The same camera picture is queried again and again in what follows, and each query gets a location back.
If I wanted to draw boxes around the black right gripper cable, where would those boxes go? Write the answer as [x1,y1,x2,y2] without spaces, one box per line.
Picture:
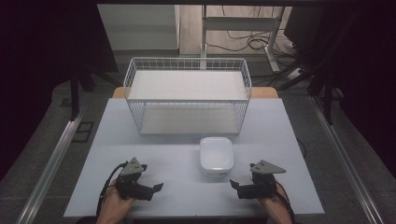
[275,181,296,224]

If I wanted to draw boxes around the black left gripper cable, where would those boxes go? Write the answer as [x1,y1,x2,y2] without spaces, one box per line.
[94,161,130,224]

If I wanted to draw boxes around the black stand post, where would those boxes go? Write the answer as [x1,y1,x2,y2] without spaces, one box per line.
[69,70,81,122]

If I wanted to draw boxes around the black floor plate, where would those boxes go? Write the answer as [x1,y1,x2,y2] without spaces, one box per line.
[71,120,95,144]

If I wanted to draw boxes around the white power strip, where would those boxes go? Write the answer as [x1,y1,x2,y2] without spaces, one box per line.
[285,67,303,80]

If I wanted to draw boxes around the white wire rack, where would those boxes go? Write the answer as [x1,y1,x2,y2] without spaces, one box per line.
[122,57,253,137]

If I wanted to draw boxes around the person's right hand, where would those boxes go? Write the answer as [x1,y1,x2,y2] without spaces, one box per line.
[260,184,294,224]

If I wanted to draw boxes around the white desk frame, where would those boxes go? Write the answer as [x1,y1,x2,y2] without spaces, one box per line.
[201,4,286,75]

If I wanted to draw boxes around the dark curtain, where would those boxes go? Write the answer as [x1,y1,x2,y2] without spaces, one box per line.
[283,0,396,179]
[0,0,120,182]

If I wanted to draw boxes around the metal rail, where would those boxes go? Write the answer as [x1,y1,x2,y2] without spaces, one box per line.
[308,95,385,224]
[15,106,88,224]

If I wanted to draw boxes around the person's left hand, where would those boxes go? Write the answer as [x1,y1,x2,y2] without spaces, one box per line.
[96,179,136,224]

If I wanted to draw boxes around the black tripod legs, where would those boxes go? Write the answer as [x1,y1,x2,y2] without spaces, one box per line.
[266,58,313,91]

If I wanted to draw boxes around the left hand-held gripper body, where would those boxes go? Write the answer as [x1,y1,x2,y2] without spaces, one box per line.
[115,157,155,202]

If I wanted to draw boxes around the white plastic box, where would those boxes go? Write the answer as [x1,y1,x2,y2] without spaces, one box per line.
[199,136,235,178]

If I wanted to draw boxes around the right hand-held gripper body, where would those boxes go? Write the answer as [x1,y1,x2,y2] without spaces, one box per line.
[237,159,287,200]

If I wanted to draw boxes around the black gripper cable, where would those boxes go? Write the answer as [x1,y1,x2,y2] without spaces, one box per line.
[275,181,296,224]
[94,161,130,224]

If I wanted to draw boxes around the black floor cables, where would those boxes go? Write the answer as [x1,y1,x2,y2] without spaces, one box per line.
[205,5,295,59]

